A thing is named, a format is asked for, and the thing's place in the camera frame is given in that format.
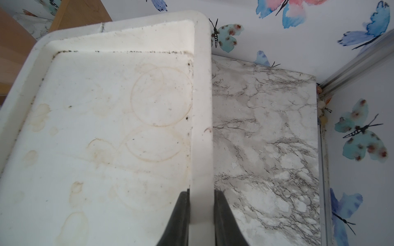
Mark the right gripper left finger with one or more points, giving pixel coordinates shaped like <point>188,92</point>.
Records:
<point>177,229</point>

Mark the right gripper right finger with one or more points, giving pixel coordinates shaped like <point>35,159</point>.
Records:
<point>227,231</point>

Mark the white plastic drawer unit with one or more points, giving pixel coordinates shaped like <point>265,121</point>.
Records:
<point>102,130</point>

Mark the wooden shelf rack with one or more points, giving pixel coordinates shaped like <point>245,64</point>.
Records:
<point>21,31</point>

